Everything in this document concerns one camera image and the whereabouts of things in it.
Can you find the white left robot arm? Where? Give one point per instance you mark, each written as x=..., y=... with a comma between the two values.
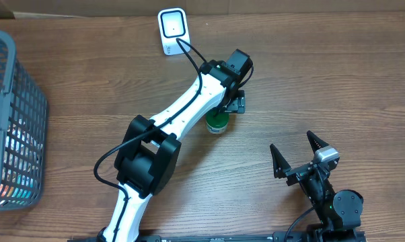
x=147, y=157

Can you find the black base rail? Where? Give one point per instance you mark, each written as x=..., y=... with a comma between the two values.
x=222, y=238

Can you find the white barcode scanner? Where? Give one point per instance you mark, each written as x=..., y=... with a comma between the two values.
x=172, y=25

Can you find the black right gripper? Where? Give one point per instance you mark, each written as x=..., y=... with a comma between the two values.
x=282, y=169

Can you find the green lid jar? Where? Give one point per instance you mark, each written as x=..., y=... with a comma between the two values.
x=216, y=123

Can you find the dark grey plastic basket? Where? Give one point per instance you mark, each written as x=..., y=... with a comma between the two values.
x=23, y=132

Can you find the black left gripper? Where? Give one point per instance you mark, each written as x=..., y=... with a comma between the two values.
x=237, y=105

